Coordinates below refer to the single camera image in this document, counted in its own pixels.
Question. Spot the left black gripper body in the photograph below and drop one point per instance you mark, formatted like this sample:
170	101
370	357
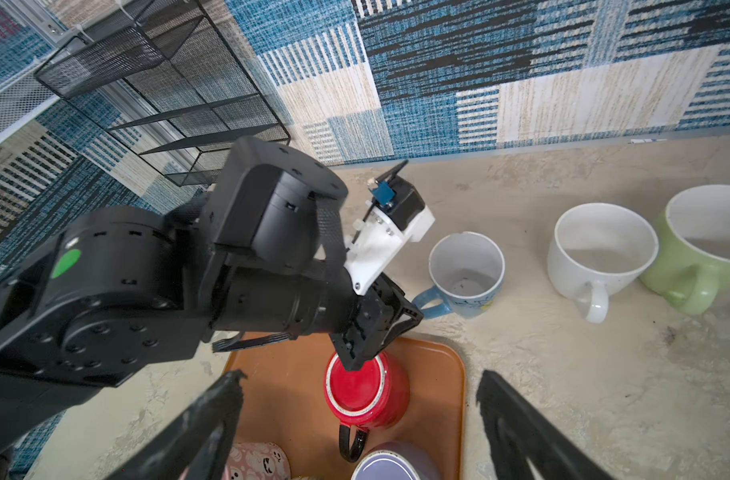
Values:
274	264

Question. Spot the purple mug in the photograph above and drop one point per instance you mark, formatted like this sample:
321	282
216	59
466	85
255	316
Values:
397	460

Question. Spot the white wire mesh basket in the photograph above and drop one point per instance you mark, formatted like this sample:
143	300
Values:
22	99

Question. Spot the pink ghost mug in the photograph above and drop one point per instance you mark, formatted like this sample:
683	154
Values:
256	461

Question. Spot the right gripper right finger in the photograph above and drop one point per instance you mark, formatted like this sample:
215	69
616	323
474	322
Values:
522	441

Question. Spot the brown plastic tray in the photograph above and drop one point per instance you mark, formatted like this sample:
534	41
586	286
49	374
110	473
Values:
284	404

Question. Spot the black wire shelf rack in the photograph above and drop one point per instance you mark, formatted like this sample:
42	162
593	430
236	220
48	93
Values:
161	81

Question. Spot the blue dotted mug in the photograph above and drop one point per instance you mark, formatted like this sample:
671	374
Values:
467	270

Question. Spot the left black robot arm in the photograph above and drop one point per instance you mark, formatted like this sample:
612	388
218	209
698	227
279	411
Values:
113	292

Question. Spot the light green mug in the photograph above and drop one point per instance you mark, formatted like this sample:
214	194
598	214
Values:
693	263

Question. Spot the red mug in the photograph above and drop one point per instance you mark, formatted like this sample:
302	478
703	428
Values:
375	397

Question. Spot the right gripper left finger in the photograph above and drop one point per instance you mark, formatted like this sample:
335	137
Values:
196	444

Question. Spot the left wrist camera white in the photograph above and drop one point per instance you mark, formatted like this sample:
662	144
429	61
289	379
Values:
396	215

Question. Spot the white mug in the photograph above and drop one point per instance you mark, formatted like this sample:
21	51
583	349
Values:
597	250

